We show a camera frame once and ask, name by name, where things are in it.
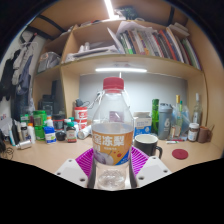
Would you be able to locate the yellow-capped bottle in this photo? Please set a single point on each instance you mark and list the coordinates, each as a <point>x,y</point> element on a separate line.
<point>178,110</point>

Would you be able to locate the black mug white inside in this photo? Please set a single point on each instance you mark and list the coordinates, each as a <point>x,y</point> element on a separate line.
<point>146,145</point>

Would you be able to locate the green glass bottle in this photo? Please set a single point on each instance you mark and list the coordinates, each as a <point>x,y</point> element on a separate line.
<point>155,116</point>

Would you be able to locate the white ceiling light tube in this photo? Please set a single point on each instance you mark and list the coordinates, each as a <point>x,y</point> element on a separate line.
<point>109,9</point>

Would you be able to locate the blue and white jar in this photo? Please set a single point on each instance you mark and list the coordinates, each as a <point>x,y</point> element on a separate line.
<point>50,136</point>

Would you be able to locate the green plastic container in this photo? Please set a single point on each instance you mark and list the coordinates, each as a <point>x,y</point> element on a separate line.
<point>39,125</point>

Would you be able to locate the green-capped plastic bottle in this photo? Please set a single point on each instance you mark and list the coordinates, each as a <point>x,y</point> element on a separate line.
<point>181,115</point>

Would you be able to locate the clear red-capped drink bottle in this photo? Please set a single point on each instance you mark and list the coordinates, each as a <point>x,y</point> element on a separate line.
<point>112,146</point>

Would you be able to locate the white under-shelf light strip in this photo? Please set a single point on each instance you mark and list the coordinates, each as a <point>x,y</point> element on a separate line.
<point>120,70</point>

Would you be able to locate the red and white canister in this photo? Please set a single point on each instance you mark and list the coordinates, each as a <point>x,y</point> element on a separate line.
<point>80,115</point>

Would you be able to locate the flat round red coaster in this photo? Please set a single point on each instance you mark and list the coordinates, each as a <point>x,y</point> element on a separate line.
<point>180,154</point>

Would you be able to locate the dark brown green-capped bottle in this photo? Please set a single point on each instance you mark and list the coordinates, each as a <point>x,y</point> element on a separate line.
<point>71,134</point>

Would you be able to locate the clear glass bottle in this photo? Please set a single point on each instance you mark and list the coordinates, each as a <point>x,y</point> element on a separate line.
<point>197,111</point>

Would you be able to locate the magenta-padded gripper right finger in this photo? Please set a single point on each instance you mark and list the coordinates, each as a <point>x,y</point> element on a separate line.
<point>140,161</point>

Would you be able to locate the white orange-capped bottle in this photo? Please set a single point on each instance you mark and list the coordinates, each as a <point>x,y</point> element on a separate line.
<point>31,133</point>

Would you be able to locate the black appliance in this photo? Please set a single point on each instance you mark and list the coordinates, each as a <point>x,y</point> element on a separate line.
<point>51,100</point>

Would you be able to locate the blue and white carton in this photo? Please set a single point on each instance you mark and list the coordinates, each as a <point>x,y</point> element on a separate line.
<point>142,125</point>

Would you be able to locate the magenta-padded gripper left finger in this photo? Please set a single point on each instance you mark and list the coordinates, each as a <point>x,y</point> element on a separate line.
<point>85,160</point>

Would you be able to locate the brown jar white lid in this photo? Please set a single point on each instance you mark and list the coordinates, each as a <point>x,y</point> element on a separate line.
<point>193,132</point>

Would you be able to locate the hanging clothes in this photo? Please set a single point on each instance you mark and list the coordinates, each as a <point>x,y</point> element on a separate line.
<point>18,73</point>

